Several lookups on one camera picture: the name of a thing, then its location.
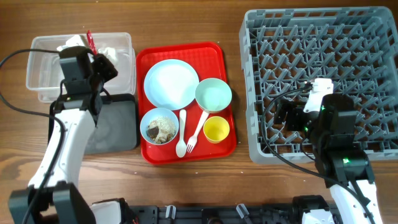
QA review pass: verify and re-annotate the clear plastic waste bin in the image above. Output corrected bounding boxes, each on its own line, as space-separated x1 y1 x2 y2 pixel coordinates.
25 32 136 103

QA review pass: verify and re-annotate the red wrapper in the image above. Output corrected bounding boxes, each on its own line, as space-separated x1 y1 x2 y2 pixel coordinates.
86 30 98 55

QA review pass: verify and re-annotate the black waste tray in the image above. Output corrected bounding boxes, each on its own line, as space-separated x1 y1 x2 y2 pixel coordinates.
48 93 140 155

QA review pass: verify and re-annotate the white crumpled tissue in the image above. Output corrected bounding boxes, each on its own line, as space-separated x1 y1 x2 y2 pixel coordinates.
98 47 119 66

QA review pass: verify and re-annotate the rice food waste pile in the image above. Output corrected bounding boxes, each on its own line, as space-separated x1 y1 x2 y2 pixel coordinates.
147 116 177 144

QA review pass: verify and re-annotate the grey dishwasher rack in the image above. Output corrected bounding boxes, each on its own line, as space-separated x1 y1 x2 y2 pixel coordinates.
239 7 397 164

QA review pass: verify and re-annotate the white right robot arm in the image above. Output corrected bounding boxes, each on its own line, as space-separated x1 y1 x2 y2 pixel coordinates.
270 93 382 223

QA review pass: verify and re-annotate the white plastic fork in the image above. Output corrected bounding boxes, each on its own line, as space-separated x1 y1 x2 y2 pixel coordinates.
187 111 209 153

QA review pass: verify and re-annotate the white plastic spoon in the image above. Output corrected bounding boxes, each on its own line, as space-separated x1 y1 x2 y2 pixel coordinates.
176 109 187 158

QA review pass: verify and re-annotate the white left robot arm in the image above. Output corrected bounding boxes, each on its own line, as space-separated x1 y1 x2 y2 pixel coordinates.
9 46 124 223

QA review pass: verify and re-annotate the yellow cup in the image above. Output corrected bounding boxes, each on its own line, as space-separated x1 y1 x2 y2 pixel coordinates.
203 116 230 144

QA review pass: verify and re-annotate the light blue bowl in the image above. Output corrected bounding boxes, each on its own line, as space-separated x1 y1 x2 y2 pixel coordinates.
140 108 179 146

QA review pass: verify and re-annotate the mint green bowl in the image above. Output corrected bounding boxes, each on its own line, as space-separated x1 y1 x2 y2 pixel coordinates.
195 78 232 113

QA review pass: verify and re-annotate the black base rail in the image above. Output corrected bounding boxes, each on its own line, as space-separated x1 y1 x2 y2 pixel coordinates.
93 195 343 224

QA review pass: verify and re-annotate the light blue plate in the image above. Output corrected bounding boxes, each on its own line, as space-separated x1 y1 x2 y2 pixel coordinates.
144 59 199 111

